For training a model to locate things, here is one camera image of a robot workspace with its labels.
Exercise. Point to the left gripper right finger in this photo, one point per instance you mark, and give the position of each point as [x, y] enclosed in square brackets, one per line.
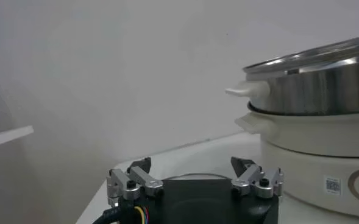
[258, 179]

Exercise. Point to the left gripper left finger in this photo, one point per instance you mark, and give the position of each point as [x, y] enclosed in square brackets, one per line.
[136, 179]

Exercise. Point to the cream electric cooker pot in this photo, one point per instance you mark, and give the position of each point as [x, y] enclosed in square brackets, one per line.
[304, 164]

